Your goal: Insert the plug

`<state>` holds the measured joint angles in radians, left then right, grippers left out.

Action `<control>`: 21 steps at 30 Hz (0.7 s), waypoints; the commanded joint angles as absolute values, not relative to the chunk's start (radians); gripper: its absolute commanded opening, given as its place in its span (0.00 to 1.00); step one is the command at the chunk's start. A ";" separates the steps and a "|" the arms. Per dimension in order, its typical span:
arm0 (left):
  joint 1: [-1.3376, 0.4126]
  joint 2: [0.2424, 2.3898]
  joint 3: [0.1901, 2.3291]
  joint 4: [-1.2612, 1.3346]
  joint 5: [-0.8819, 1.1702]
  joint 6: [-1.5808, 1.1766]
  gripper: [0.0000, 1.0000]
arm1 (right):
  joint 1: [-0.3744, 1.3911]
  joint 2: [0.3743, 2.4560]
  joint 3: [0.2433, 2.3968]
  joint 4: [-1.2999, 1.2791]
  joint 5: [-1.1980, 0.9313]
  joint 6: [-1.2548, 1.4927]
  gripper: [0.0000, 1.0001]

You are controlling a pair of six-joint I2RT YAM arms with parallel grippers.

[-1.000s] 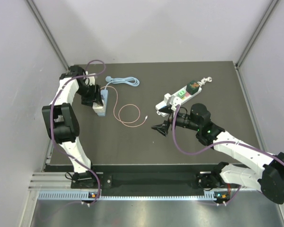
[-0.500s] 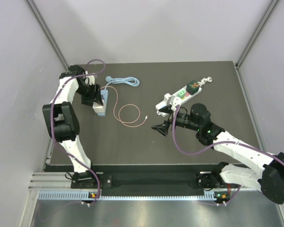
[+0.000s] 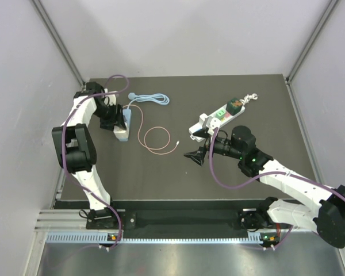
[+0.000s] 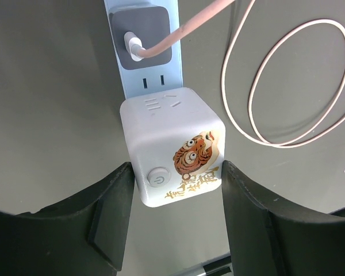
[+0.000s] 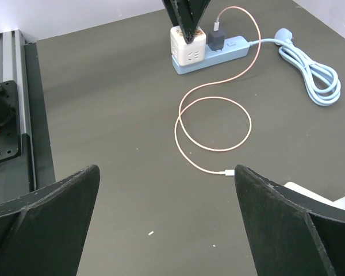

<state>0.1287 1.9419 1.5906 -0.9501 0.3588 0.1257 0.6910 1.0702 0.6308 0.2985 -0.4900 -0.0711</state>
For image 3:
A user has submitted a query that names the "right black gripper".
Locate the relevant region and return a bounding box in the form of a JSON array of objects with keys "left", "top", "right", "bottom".
[{"left": 185, "top": 128, "right": 244, "bottom": 166}]

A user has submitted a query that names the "right aluminium frame post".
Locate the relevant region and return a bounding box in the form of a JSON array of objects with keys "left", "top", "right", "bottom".
[{"left": 285, "top": 0, "right": 340, "bottom": 85}]

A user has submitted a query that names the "left aluminium frame post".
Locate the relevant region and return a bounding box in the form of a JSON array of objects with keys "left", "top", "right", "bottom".
[{"left": 29, "top": 0, "right": 85, "bottom": 87}]

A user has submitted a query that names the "small white plug adapter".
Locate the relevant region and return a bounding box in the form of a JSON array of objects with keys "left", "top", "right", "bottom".
[{"left": 113, "top": 126, "right": 129, "bottom": 141}]

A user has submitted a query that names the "pink usb cable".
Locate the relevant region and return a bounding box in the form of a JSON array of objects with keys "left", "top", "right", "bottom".
[{"left": 128, "top": 103, "right": 181, "bottom": 156}]

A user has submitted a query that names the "white multicolour power strip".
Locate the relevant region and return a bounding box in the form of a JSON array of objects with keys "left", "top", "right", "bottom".
[{"left": 189, "top": 98, "right": 245, "bottom": 142}]

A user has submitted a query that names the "aluminium frame post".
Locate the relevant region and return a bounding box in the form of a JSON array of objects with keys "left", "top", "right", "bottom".
[
  {"left": 285, "top": 0, "right": 340, "bottom": 85},
  {"left": 29, "top": 0, "right": 85, "bottom": 87}
]

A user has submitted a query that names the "light green plug adapter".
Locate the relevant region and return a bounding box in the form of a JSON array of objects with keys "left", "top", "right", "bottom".
[{"left": 215, "top": 109, "right": 227, "bottom": 120}]

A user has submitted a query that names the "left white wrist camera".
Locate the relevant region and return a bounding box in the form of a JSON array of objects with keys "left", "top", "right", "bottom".
[{"left": 104, "top": 91, "right": 118, "bottom": 106}]

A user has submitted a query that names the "slotted cable duct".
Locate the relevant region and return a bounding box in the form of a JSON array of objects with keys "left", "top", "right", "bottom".
[{"left": 45, "top": 231, "right": 279, "bottom": 244}]

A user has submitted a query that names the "white charger block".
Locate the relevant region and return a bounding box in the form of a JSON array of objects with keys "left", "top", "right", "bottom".
[{"left": 199, "top": 113, "right": 208, "bottom": 125}]

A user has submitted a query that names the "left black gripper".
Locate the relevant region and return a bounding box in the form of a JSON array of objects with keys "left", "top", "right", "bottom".
[{"left": 93, "top": 103, "right": 126, "bottom": 132}]

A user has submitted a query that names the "dark green plug adapter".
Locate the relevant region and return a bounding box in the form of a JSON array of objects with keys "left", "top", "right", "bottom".
[{"left": 226, "top": 98, "right": 243, "bottom": 116}]

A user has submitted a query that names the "light blue power strip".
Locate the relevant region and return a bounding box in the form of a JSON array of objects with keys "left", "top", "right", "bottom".
[{"left": 117, "top": 91, "right": 170, "bottom": 143}]

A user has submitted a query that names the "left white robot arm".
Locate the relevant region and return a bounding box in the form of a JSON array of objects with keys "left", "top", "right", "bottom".
[{"left": 52, "top": 82, "right": 130, "bottom": 229}]

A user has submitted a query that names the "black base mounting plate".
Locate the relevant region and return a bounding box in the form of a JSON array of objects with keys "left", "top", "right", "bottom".
[{"left": 86, "top": 198, "right": 285, "bottom": 231}]

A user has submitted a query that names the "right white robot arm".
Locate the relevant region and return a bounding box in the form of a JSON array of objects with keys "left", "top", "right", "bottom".
[{"left": 184, "top": 125, "right": 345, "bottom": 248}]

